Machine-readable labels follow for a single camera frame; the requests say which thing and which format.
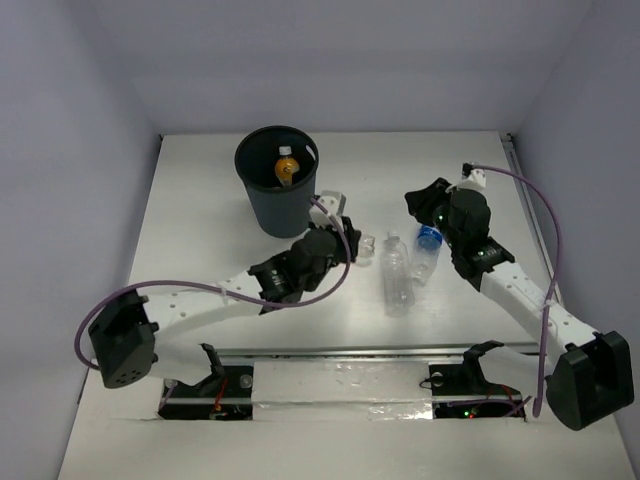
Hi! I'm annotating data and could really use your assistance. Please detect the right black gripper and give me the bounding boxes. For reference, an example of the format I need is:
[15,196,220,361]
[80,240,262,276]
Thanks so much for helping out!
[404,177,462,251]

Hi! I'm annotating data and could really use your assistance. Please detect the red label clear bottle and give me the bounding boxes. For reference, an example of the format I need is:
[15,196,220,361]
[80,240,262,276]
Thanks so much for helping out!
[356,234,375,267]

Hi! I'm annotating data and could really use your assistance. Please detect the blue label water bottle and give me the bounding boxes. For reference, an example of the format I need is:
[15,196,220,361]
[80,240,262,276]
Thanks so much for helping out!
[410,225,443,286]

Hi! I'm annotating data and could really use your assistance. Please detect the orange juice bottle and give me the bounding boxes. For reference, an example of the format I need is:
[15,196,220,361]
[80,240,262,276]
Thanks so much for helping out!
[274,145,300,187]

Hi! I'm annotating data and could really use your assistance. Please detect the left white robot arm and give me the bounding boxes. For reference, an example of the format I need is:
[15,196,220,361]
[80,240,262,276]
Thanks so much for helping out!
[76,215,362,395]

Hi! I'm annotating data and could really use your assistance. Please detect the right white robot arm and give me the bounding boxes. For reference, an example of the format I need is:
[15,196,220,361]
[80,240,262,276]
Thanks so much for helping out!
[404,168,635,431]

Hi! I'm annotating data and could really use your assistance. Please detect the black plastic waste bin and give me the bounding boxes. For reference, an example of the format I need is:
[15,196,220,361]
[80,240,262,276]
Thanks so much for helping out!
[234,125,319,238]

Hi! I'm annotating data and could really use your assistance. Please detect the clear unlabelled plastic bottle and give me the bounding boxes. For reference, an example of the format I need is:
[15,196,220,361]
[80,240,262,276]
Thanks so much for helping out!
[381,231,415,317]

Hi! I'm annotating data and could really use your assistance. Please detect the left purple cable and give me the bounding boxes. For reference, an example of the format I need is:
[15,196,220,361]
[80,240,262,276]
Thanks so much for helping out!
[73,197,354,372]

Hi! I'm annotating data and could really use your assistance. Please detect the purple cable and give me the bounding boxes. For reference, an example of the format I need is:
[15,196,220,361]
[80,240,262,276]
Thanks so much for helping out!
[73,197,354,372]
[467,162,566,419]

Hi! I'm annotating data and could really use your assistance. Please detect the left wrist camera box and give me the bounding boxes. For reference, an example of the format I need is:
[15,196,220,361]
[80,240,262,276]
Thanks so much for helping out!
[309,191,346,224]

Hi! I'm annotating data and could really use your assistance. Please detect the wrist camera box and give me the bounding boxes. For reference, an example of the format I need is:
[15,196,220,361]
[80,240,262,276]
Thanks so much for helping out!
[458,163,487,192]
[309,191,346,224]

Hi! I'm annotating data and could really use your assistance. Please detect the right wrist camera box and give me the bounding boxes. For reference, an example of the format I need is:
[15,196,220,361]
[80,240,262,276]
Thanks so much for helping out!
[458,163,487,192]

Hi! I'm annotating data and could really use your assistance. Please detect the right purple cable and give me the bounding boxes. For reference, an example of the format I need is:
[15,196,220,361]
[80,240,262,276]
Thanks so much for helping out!
[467,162,566,419]

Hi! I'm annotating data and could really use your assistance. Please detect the metal rail right side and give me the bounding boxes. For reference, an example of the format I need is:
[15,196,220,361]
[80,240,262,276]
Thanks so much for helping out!
[499,133,555,279]

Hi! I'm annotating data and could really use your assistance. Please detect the metal rail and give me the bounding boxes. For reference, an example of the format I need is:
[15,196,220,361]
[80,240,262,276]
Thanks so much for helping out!
[102,342,576,360]
[499,133,555,279]

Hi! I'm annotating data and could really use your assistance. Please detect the metal rail front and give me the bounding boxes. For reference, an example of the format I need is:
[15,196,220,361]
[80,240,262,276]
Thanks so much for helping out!
[102,342,576,360]

